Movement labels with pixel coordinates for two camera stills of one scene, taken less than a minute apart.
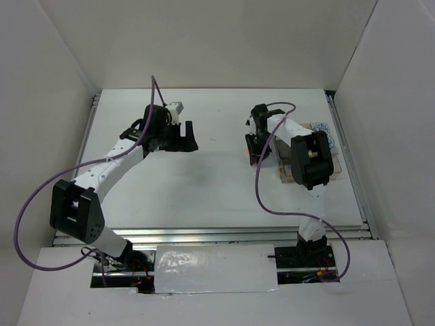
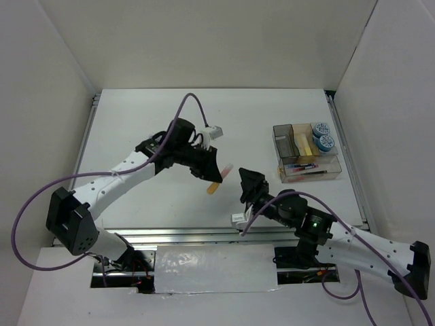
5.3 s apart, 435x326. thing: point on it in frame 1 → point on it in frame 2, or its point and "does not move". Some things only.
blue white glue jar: (323, 127) does not move
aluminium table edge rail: (221, 236) does not move
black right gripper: (255, 153) → (253, 185)
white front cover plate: (201, 268) does not move
